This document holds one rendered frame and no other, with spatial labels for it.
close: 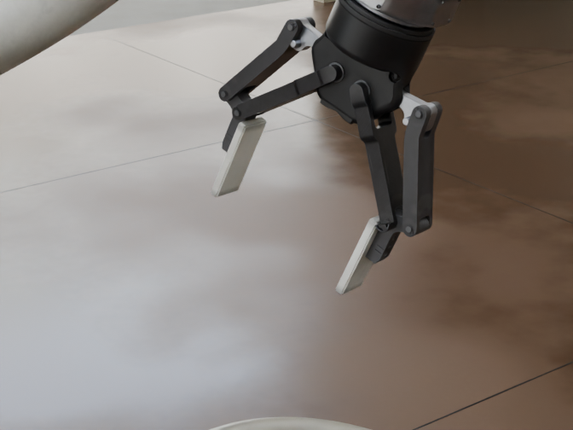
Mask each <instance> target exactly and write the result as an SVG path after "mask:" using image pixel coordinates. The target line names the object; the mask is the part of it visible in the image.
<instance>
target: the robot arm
mask: <svg viewBox="0 0 573 430"><path fill-rule="evenodd" d="M117 1H119V0H0V75H2V74H4V73H6V72H7V71H9V70H11V69H13V68H15V67H17V66H19V65H20V64H22V63H23V62H25V61H28V60H29V59H31V58H32V57H34V56H35V55H38V54H40V53H41V52H43V51H45V50H46V49H48V48H49V47H51V46H53V45H54V44H57V43H58V42H60V41H61V40H62V39H63V38H66V37H67V36H69V35H70V34H72V33H73V32H75V31H77V30H78V29H79V28H80V27H82V26H84V25H85V24H87V23H88V22H90V21H91V20H93V19H94V18H95V17H96V16H98V15H100V14H101V13H102V12H104V11H105V10H106V9H108V8H110V7H111V6H112V5H114V4H115V3H116V2H117ZM460 1H461V0H336V2H335V4H334V5H333V9H332V11H331V14H330V15H329V17H328V20H327V24H326V31H325V32H324V33H323V34H321V33H320V32H319V31H318V30H316V29H315V20H314V19H313V18H312V17H310V16H307V17H302V18H296V19H290V20H288V21H287V22H286V23H285V25H284V26H283V28H282V30H281V33H280V34H279V36H278V38H277V39H276V40H275V41H274V42H273V43H272V44H271V45H270V46H269V47H268V48H267V49H266V50H264V51H263V52H262V53H261V54H260V55H258V56H257V57H256V58H255V59H254V60H253V61H251V62H250V63H249V64H248V65H247V66H245V67H244V68H243V69H242V70H240V71H239V72H238V73H237V74H236V75H234V76H233V77H232V78H231V79H230V80H229V81H228V82H227V83H226V84H225V85H223V86H222V87H221V88H220V89H219V91H218V95H219V98H220V99H221V100H222V101H224V102H227V103H228V104H229V105H230V107H231V109H232V115H233V117H232V119H231V121H230V124H229V128H228V129H227V132H226V134H225V137H224V139H223V144H222V149H223V150H224V151H225V152H227V153H226V156H225V158H224V161H223V164H222V166H221V168H220V171H219V173H218V175H217V179H216V181H215V183H214V185H213V188H212V190H211V194H212V195H214V196H215V197H218V196H221V195H226V194H229V193H232V192H235V191H237V190H238V189H239V187H240V184H241V182H242V179H243V177H244V176H245V173H246V169H247V167H248V166H249V163H250V161H251V159H252V156H253V153H254V151H255V149H256V146H257V145H258V141H259V139H260V137H261V135H262V133H263V129H264V127H265V125H266V123H267V122H266V120H265V119H264V118H262V117H260V118H256V116H258V115H261V114H264V113H266V112H268V111H270V110H273V109H275V108H278V107H281V106H283V105H286V104H288V103H289V102H293V101H296V100H297V99H300V98H302V97H305V96H308V95H310V94H313V93H315V92H317V94H318V96H319V97H320V99H321V101H320V103H321V104H322V105H324V106H325V107H326V108H330V109H332V110H334V111H336V112H337V113H338V114H339V115H340V116H341V117H342V119H344V120H345V121H347V122H348V123H349V124H354V123H355V124H357V127H358V131H359V136H360V138H361V140H362V141H363V142H364V143H365V147H366V151H367V156H368V164H369V168H370V172H371V177H372V182H373V190H374V194H375V199H376V203H377V208H378V212H379V216H376V217H374V218H370V219H369V221H368V224H367V226H366V228H365V230H364V231H363V233H362V236H361V238H360V240H359V242H358V243H357V245H356V248H355V250H354V252H353V254H352V256H351V258H350V261H349V263H348V264H347V266H346V268H345V270H344V273H343V275H342V276H341V278H340V280H339V283H338V285H337V287H336V288H335V289H336V291H337V292H338V293H340V294H344V293H347V292H349V291H351V290H353V289H355V288H358V287H360V286H361V285H362V284H363V282H364V280H365V278H366V276H367V274H368V272H369V270H370V268H371V266H372V264H373V263H374V264H376V263H378V262H379V261H382V260H384V259H386V258H387V257H388V256H389V255H390V253H391V250H392V248H393V247H394V245H395V243H396V240H397V238H398V236H399V235H400V233H401V232H402V233H404V234H405V235H406V236H408V237H412V236H415V235H418V234H419V233H421V232H424V231H426V230H428V229H430V228H431V226H432V208H433V173H434V140H435V131H436V128H437V125H438V122H439V120H440V118H441V115H442V112H443V108H442V106H441V104H440V103H439V102H425V101H423V100H421V99H419V98H418V97H416V96H413V95H411V94H410V82H411V79H412V77H413V76H414V74H415V72H416V70H417V69H418V67H419V65H420V63H421V61H422V59H423V56H424V54H425V52H426V50H427V48H428V46H429V44H430V42H431V40H432V37H433V35H434V33H435V31H436V29H435V27H440V26H445V25H447V24H448V23H449V22H450V21H451V20H452V19H453V17H454V14H455V12H456V10H457V8H458V7H459V4H460ZM310 47H311V48H312V50H311V54H312V60H313V67H314V72H313V73H310V74H308V75H305V76H303V77H301V78H298V79H295V80H293V82H291V83H289V84H285V85H283V86H281V87H279V88H277V89H274V90H271V91H269V92H267V93H264V94H262V95H260V96H257V97H254V98H251V97H250V96H249V94H250V93H251V92H252V91H253V90H255V89H256V88H257V87H258V86H259V85H260V84H261V83H262V82H264V81H265V80H266V79H267V78H269V77H270V76H271V75H272V74H273V73H275V72H276V71H277V70H278V69H280V68H281V67H282V66H283V65H285V64H286V63H287V62H288V61H290V60H291V59H292V58H293V57H294V56H295V55H296V54H297V53H298V52H299V51H301V50H306V49H309V48H310ZM398 108H401V109H402V111H403V113H404V119H403V120H402V122H403V124H404V125H406V126H407V128H406V131H405V136H404V153H403V177H402V169H401V165H400V160H399V156H398V151H397V146H396V138H395V134H396V120H395V115H394V111H395V110H397V109H398ZM376 119H378V121H379V125H378V126H377V127H376V126H375V123H374V121H375V120H376Z"/></svg>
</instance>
